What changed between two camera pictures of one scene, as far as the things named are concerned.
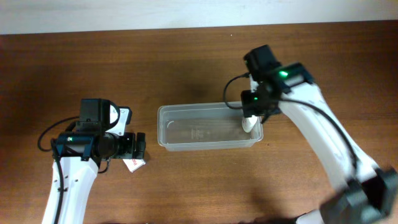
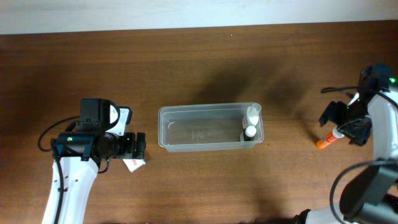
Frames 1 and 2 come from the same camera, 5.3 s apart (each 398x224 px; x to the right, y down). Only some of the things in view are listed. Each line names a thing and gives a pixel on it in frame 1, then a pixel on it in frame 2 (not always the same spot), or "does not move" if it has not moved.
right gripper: [249, 109] → [359, 136]
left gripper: [129, 150] does not move
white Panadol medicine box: [134, 164] does not move
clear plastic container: [206, 127] does not move
